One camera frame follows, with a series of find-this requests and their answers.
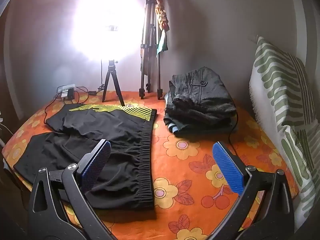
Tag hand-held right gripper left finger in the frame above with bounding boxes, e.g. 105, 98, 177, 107
28, 139, 118, 240

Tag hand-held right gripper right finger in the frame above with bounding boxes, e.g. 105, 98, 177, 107
199, 141, 294, 240

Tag black pants with yellow stripes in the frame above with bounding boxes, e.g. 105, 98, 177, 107
13, 104, 157, 211

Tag grey folded pants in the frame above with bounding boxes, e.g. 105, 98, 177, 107
169, 67, 237, 117

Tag orange floral blanket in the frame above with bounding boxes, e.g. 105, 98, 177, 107
1, 90, 300, 240

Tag white power strip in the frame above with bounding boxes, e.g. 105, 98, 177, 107
57, 84, 76, 98

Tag green striped white pillow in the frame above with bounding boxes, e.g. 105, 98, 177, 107
249, 35, 319, 214

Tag green cloth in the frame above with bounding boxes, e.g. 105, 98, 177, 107
156, 30, 169, 58

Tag bright studio lamp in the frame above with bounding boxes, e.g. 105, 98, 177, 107
71, 0, 143, 63

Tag tall folded tripod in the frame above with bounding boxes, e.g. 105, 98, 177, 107
139, 0, 164, 100

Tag colourful patterned cloth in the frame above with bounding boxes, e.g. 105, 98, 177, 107
147, 0, 171, 32

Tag black adapter cable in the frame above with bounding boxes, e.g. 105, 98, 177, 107
44, 86, 88, 126

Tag black lamp cable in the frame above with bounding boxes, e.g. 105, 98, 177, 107
87, 59, 106, 96

